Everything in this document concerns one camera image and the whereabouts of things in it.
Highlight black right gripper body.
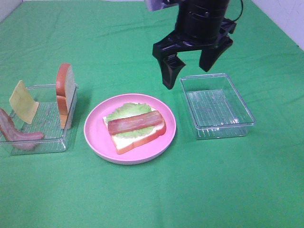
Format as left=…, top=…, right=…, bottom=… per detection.
left=152, top=9, right=237, bottom=61

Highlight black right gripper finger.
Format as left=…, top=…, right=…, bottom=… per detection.
left=159, top=55, right=186, bottom=90
left=199, top=38, right=233, bottom=72

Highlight red bacon strip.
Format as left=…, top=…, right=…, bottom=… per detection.
left=107, top=111, right=164, bottom=135

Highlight green lettuce leaf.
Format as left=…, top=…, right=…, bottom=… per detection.
left=103, top=103, right=156, bottom=138

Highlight bread slice orange crust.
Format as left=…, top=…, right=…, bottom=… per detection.
left=103, top=121, right=166, bottom=155

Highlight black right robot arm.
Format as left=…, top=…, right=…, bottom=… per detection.
left=152, top=0, right=236, bottom=89

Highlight clear plastic tray right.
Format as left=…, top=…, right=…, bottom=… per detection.
left=180, top=73, right=255, bottom=140

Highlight clear plastic tray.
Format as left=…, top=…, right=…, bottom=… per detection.
left=180, top=73, right=255, bottom=140
left=0, top=85, right=78, bottom=157

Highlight pink round plate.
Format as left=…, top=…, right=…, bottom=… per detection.
left=84, top=94, right=177, bottom=164

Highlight standing bread slice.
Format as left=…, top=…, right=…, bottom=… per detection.
left=56, top=63, right=76, bottom=129

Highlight green tablecloth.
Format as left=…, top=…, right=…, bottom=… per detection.
left=0, top=0, right=304, bottom=228

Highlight clear plastic tray left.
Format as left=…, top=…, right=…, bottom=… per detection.
left=0, top=85, right=78, bottom=157

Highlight yellow cheese slice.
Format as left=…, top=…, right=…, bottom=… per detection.
left=9, top=80, right=39, bottom=124

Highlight pink bacon strip left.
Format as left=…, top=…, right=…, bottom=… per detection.
left=0, top=108, right=44, bottom=142

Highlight black cable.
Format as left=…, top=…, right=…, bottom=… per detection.
left=224, top=0, right=244, bottom=22

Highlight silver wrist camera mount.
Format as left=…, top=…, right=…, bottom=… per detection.
left=144, top=0, right=180, bottom=11

